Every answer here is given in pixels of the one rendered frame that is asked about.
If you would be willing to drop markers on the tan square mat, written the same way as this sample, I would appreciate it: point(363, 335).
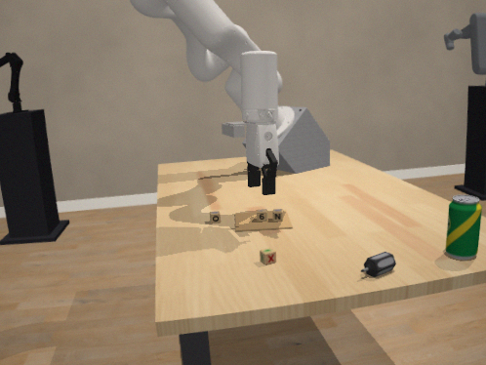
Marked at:
point(248, 222)

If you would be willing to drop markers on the green soda can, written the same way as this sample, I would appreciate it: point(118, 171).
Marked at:
point(463, 228)

